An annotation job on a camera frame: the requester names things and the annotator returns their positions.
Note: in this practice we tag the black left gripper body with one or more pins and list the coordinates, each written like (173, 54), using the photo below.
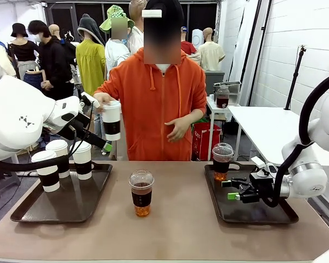
(76, 126)

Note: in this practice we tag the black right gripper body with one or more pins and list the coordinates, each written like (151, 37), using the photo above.
(259, 189)

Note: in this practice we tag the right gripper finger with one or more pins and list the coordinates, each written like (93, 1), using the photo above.
(226, 183)
(233, 196)

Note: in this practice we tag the clear plastic cup with tea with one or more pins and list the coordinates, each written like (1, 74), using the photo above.
(141, 194)
(222, 164)

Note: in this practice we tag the white paper cup black sleeve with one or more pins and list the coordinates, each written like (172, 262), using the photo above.
(61, 153)
(111, 120)
(48, 172)
(82, 161)

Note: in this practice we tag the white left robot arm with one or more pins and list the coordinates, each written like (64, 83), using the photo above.
(16, 120)

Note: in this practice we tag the person's left forearm orange sleeve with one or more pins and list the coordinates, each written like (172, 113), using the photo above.
(194, 116)

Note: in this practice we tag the person's right forearm orange sleeve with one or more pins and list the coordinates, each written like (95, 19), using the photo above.
(105, 87)

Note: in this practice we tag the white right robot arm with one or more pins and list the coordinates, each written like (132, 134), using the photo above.
(309, 175)

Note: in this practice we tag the dark brown serving tray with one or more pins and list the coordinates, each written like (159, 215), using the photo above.
(249, 211)
(71, 200)

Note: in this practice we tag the person's right hand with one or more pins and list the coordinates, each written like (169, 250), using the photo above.
(100, 100)

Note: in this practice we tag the person's left hand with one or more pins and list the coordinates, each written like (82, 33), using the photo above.
(178, 130)

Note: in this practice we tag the red shopping bag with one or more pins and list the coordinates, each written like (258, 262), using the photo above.
(205, 139)

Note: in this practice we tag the large white table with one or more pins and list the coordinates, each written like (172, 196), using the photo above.
(266, 131)

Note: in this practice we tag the orange hoodie torso of person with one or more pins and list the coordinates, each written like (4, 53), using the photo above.
(156, 115)

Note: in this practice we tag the bystander in black with mask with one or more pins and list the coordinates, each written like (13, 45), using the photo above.
(53, 68)

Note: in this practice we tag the mannequin grey hood yellow dress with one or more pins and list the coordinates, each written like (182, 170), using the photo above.
(90, 63)

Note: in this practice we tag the small white side table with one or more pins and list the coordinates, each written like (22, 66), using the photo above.
(212, 109)

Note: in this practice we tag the bystander green hat white shirt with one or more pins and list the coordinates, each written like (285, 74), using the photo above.
(116, 52)

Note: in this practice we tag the glass jar with dark tea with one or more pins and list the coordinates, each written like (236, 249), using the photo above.
(222, 98)

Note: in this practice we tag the mannequin black hat black top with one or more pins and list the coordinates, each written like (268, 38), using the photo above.
(23, 52)

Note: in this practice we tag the grey stool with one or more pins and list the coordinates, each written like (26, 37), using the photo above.
(2, 180)

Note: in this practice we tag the metal container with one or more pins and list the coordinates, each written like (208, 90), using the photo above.
(230, 86)

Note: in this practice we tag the grey cabinet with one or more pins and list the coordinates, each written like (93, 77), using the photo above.
(215, 82)

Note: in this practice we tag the bald mannequin white shirt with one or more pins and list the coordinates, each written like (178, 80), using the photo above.
(135, 38)

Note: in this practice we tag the black tripod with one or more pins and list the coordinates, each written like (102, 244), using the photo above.
(294, 79)

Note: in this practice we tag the person's head black cap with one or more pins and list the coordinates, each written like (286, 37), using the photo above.
(161, 30)

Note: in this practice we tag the mannequin red shirt blue cap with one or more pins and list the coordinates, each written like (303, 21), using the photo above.
(187, 46)

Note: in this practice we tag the mannequin in beige shirt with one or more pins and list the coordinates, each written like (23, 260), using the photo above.
(210, 54)

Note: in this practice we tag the black light stand pole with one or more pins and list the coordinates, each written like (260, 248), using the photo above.
(253, 54)

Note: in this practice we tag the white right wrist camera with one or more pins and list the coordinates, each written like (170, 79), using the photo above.
(264, 167)

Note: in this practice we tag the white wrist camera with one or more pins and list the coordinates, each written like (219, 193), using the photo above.
(90, 100)
(264, 167)

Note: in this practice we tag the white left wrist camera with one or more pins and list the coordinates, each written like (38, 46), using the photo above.
(90, 100)

